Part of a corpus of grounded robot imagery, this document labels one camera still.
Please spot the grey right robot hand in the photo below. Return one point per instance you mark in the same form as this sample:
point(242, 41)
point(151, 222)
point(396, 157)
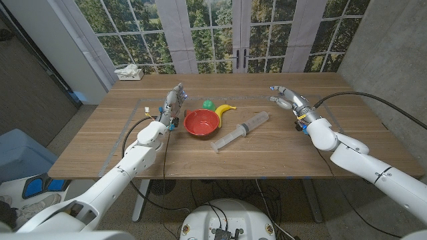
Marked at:
point(300, 103)

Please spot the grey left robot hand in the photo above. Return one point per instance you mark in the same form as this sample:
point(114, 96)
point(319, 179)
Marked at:
point(171, 106)

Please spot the large clear plastic syringe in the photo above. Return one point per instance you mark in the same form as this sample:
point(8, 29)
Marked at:
point(240, 131)

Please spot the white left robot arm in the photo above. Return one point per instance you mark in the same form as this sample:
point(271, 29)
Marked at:
point(113, 180)

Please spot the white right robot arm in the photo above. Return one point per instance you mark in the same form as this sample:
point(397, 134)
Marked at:
point(367, 163)

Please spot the red bowl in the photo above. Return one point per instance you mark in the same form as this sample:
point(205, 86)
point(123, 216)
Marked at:
point(200, 123)

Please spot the green toy apple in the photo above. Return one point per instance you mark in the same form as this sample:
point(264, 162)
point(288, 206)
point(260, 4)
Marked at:
point(209, 105)

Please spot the yellow toy banana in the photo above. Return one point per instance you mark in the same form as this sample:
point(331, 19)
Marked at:
point(223, 111)

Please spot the white tissue box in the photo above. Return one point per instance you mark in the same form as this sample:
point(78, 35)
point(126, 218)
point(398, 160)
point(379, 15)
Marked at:
point(131, 75)

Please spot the black round fan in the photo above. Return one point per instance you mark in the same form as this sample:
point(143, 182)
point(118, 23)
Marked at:
point(162, 187)

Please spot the printed window backdrop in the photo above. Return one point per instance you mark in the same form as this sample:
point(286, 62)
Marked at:
point(207, 33)

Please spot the white table leg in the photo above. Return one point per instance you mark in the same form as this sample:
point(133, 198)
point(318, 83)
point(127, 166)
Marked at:
point(140, 203)

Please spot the white robot torso base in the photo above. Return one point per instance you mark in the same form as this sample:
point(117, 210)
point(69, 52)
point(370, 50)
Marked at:
point(230, 216)

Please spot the blue-grey storage bin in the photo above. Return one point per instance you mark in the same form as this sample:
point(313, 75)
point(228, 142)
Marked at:
point(20, 156)

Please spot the black and blue foot pedal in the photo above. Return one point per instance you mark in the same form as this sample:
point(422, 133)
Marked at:
point(33, 188)

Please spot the white sneaker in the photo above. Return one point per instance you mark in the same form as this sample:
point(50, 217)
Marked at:
point(36, 206)
point(5, 201)

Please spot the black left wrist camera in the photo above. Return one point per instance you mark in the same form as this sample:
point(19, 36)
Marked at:
point(174, 122)

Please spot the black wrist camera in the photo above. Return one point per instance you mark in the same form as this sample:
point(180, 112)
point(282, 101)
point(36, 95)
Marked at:
point(298, 126)
point(174, 122)

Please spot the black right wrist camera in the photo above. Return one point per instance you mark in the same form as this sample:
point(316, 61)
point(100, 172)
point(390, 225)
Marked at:
point(298, 126)

